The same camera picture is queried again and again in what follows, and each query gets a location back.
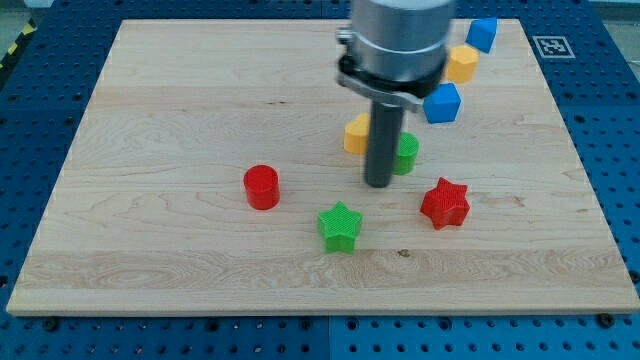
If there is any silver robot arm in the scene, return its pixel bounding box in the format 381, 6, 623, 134
336, 0, 456, 113

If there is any blue cube block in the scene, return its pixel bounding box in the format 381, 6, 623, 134
423, 83, 461, 124

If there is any green star block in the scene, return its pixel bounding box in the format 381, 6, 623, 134
317, 201, 363, 254

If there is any red cylinder block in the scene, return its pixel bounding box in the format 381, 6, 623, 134
243, 164, 280, 210

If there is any yellow heart block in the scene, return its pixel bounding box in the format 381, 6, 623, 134
343, 113, 370, 155

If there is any green cylinder block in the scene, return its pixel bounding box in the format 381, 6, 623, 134
393, 132, 420, 175

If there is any dark grey cylindrical pointer rod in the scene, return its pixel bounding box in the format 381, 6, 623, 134
364, 101, 404, 188

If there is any light wooden board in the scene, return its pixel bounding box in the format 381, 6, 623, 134
7, 19, 639, 317

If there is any red star block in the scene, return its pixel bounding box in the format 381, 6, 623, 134
420, 177, 470, 230

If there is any yellow hexagon block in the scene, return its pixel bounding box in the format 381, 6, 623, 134
445, 45, 479, 83

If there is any white fiducial marker tag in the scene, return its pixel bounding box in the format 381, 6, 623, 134
532, 35, 575, 59

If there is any yellow black hazard tape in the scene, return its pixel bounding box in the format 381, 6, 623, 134
1, 17, 38, 72

